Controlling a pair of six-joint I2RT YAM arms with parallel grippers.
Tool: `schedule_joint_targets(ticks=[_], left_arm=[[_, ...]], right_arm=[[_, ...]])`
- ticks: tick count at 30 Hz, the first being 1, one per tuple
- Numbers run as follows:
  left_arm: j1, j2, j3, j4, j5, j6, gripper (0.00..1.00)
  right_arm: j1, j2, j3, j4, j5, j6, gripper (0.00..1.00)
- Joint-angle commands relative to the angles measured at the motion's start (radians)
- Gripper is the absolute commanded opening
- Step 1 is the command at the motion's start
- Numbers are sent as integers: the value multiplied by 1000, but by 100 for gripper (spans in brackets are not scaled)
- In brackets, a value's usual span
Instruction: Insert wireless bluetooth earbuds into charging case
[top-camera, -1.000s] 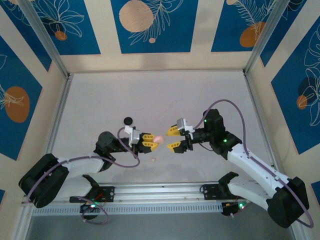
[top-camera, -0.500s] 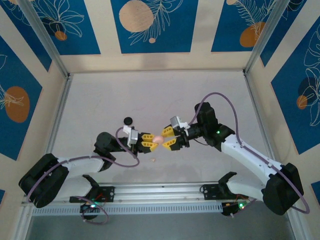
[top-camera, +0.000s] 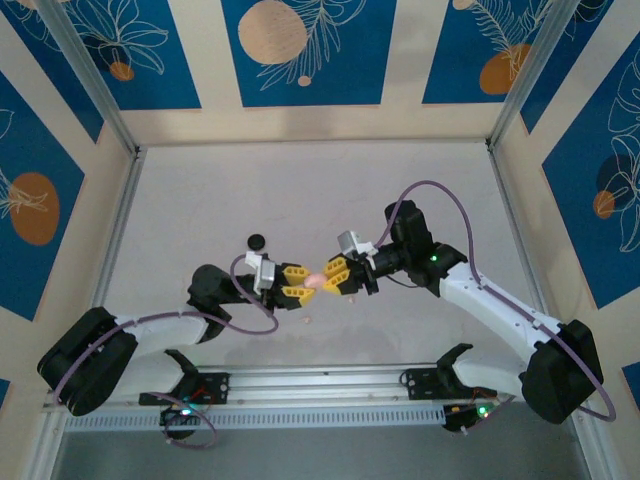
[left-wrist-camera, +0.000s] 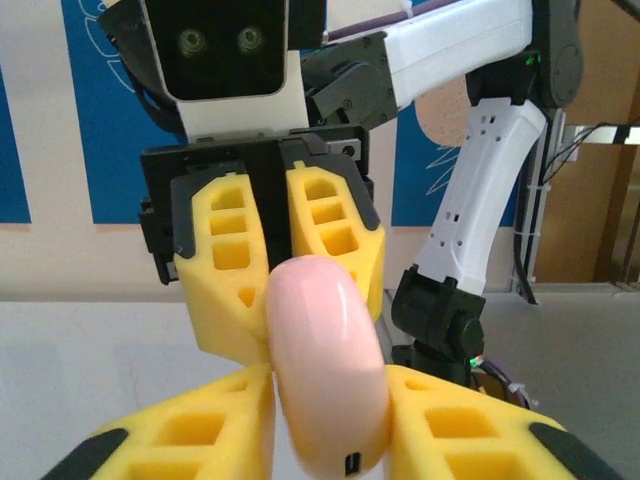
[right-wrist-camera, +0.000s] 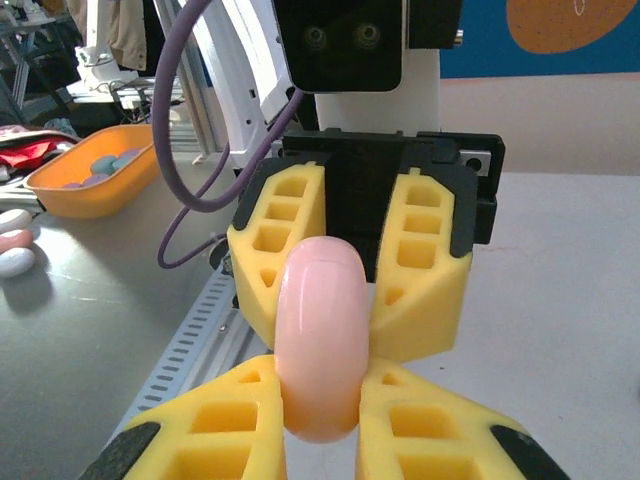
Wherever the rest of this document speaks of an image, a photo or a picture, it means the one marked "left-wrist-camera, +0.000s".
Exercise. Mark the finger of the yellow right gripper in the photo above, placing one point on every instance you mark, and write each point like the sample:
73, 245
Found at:
220, 300
365, 260

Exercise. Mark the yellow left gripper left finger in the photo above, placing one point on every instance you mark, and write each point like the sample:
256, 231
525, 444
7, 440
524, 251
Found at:
200, 435

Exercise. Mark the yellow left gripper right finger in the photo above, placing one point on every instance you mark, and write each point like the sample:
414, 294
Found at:
475, 440

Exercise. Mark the pink earbud charging case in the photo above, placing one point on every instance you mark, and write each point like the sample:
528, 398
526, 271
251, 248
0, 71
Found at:
325, 350

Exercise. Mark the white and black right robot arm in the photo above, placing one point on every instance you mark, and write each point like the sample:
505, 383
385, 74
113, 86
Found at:
450, 45

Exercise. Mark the brown wooden panel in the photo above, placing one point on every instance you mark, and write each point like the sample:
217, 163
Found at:
600, 200

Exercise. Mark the aluminium frame post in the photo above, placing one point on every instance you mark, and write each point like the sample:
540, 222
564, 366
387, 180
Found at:
547, 225

